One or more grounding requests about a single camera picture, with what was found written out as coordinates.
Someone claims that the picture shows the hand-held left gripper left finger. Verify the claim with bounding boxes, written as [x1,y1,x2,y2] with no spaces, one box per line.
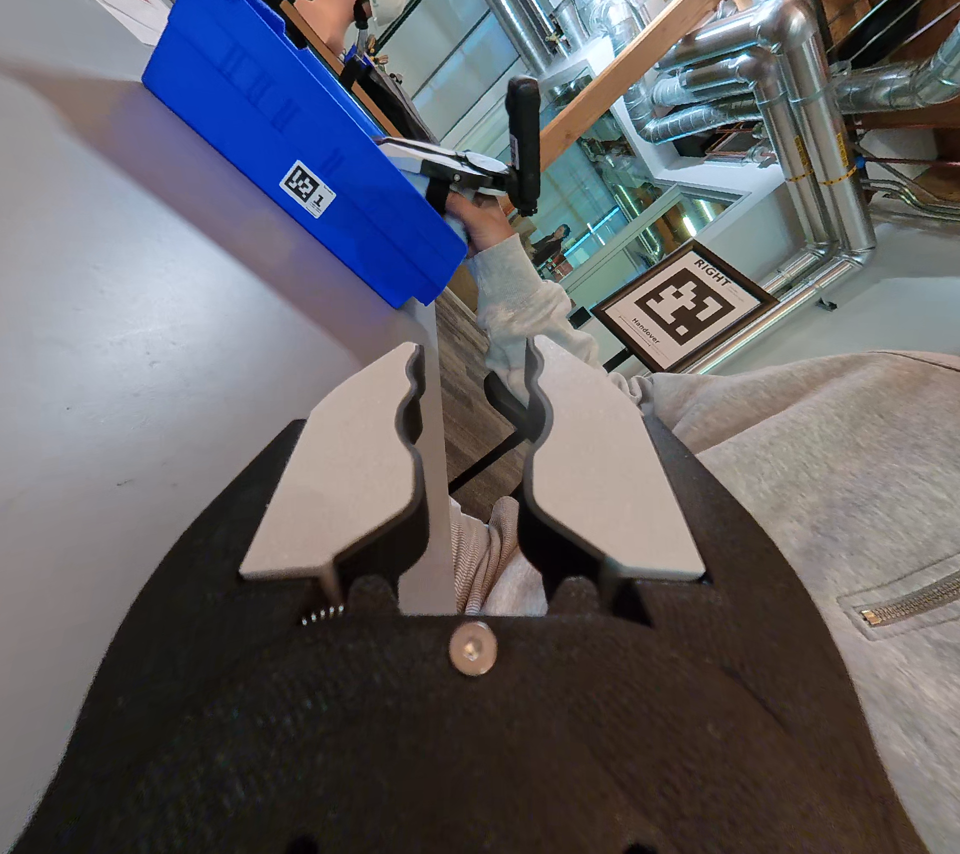
[238,342,432,584]

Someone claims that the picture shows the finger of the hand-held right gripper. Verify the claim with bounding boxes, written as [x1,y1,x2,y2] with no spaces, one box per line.
[377,136,471,178]

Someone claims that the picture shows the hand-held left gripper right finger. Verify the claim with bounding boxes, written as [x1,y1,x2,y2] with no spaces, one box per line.
[522,335,708,584]

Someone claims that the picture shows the blue bin with marker label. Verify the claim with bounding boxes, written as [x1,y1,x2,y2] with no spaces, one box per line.
[141,0,470,308]

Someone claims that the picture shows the person's right forearm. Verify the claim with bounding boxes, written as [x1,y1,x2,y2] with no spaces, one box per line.
[471,235,654,413]

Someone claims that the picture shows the person's right hand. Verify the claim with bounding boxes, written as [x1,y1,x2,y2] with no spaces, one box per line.
[447,189,520,257]

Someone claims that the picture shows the wooden beam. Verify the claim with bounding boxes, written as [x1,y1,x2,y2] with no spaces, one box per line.
[536,0,744,174]

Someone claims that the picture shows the framed marker sign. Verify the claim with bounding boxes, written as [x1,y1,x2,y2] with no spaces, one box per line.
[590,239,781,375]

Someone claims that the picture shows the silver duct pipes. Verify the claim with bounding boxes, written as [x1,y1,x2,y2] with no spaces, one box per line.
[637,0,960,270]

